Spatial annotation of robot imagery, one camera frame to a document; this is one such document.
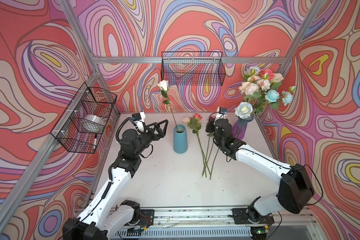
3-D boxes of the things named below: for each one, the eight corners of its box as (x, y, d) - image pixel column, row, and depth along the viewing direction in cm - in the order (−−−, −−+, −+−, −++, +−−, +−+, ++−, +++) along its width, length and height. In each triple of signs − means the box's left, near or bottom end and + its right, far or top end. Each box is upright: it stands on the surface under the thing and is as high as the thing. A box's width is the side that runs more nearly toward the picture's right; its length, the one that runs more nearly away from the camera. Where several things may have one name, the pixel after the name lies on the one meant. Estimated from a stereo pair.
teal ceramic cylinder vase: (174, 154, 98) (172, 136, 82) (174, 143, 103) (173, 124, 87) (186, 154, 98) (187, 136, 82) (186, 143, 103) (187, 124, 87)
